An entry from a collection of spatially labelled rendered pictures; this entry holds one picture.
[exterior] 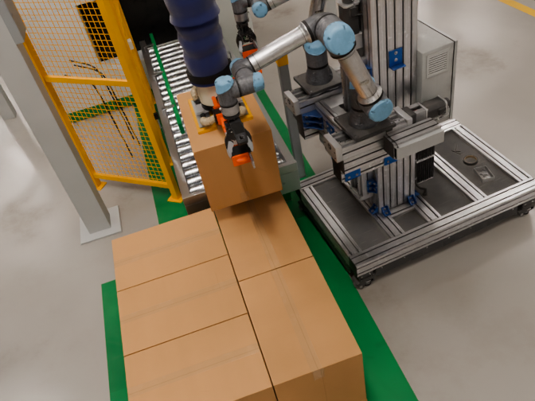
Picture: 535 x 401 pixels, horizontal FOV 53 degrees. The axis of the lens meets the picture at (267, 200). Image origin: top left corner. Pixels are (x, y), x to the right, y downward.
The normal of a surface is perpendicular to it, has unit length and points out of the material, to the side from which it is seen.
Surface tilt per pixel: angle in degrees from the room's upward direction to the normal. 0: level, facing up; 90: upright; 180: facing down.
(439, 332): 0
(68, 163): 90
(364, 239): 0
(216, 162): 90
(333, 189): 0
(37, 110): 90
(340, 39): 83
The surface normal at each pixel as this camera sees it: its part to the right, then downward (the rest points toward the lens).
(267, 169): 0.26, 0.62
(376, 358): -0.17, -0.73
